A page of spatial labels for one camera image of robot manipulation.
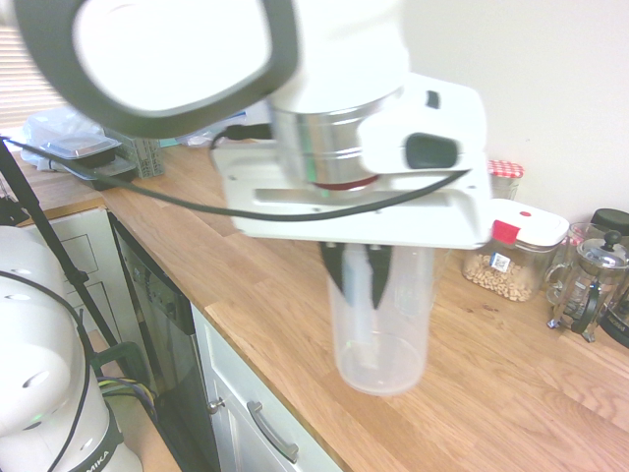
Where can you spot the clear pitcher with blue lid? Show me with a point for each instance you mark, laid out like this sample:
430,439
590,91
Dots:
388,354

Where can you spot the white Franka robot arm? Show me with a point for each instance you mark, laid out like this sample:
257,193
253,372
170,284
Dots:
172,49

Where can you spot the black tripod leg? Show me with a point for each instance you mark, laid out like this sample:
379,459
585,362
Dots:
54,235

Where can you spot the metal cabinet knob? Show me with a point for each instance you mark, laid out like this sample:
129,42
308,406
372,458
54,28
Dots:
216,405

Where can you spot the jar with red gingham lid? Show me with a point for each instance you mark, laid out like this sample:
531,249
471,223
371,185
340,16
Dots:
506,168

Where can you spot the pale kitchen cabinet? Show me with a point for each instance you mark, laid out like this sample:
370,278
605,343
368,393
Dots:
231,442

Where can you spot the stainless steel dishwasher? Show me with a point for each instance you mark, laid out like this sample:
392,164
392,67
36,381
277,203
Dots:
167,319

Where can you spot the green clamp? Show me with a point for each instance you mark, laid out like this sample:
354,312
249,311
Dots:
118,351

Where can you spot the glass mug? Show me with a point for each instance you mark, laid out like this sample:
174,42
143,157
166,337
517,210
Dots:
565,255

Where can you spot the window blinds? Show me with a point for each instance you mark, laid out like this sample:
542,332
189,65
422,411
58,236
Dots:
24,88

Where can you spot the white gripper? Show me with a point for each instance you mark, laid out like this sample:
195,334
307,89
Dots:
393,221

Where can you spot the plastic food containers stack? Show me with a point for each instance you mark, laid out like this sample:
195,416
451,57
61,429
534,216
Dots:
44,125

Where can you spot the glass French press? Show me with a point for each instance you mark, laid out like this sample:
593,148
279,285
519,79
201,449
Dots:
602,253

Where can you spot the grey plastic rack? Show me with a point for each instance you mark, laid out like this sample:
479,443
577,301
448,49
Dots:
145,157

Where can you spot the black takeaway container clear lid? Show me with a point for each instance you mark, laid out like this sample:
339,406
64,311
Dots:
81,147
110,172

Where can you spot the clear container with white lid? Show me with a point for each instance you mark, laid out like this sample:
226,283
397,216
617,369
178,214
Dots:
535,221

